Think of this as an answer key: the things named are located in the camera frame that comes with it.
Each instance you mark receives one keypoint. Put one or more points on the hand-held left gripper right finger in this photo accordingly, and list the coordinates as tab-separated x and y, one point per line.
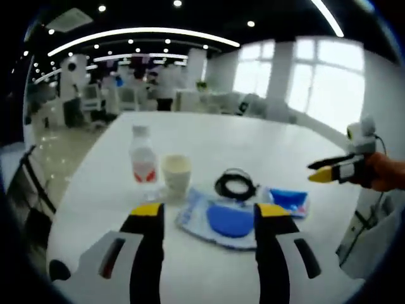
272	253

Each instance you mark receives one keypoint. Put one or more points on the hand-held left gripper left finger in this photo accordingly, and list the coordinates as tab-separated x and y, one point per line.
145	253

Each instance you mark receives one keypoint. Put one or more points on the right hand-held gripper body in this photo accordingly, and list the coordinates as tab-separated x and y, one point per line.
360	134

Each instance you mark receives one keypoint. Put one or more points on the wet wipes pack blue lid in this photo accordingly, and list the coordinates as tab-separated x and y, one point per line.
228	221

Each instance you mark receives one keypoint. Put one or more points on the blue tissue pack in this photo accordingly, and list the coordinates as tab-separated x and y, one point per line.
288	198

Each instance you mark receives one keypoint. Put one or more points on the printed paper cup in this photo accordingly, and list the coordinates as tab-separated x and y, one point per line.
175	180

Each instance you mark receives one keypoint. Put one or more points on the clear plastic water bottle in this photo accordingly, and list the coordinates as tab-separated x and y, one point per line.
144	158

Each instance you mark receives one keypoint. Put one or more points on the person's right hand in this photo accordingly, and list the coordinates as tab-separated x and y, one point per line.
381	171

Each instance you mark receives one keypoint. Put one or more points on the large window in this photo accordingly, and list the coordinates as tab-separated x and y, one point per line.
329	92

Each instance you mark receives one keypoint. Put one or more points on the white table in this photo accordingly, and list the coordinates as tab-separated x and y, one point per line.
253	142

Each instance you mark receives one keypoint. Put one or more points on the black oval object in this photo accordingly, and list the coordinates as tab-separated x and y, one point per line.
59	270

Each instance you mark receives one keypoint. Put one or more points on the grey mesh office chair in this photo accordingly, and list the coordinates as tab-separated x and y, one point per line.
39	225

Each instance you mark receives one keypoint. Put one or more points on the green potted plant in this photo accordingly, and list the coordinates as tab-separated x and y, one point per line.
201	85

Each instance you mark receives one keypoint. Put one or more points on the white counter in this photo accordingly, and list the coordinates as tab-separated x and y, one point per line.
193	99

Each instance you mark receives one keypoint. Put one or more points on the curved ceiling light strip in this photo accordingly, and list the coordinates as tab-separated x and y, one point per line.
152	30

